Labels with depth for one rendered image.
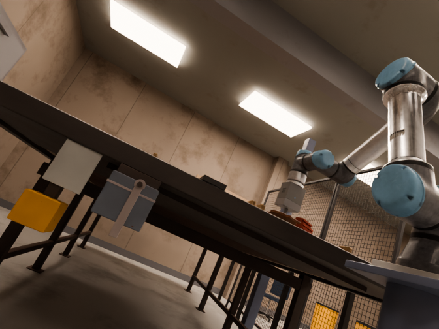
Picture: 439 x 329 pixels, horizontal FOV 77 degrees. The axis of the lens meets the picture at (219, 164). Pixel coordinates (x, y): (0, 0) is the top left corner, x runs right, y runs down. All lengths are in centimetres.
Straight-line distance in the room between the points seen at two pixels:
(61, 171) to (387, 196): 83
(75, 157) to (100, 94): 543
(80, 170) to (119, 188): 12
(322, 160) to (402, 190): 42
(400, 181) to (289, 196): 50
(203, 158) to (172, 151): 71
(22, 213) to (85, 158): 19
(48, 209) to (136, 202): 21
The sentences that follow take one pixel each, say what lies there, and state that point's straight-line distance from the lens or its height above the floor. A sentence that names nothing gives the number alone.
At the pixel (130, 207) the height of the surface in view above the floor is 76.
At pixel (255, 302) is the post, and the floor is 46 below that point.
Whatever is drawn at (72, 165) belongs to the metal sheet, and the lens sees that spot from 82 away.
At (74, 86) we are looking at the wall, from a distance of 633.
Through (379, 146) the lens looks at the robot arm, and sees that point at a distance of 117.
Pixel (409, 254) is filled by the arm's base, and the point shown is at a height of 93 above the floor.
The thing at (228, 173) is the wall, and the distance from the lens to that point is 627.
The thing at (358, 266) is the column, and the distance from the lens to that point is 86.
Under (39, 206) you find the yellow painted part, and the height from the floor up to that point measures 67.
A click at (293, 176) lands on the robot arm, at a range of 120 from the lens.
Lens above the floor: 74
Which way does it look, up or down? 17 degrees up
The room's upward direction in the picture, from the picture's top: 24 degrees clockwise
